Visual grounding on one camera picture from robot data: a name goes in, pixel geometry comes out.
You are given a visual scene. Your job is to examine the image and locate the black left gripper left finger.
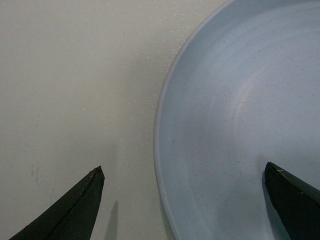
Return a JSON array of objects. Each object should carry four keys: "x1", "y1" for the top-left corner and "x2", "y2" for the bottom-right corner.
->
[{"x1": 11, "y1": 166, "x2": 105, "y2": 240}]

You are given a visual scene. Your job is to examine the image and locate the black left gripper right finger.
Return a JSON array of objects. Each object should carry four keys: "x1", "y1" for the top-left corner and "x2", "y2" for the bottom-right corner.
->
[{"x1": 264, "y1": 162, "x2": 320, "y2": 240}]

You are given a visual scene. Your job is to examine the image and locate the light blue plate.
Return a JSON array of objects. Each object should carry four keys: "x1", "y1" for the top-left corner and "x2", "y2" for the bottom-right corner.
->
[{"x1": 154, "y1": 0, "x2": 320, "y2": 240}]

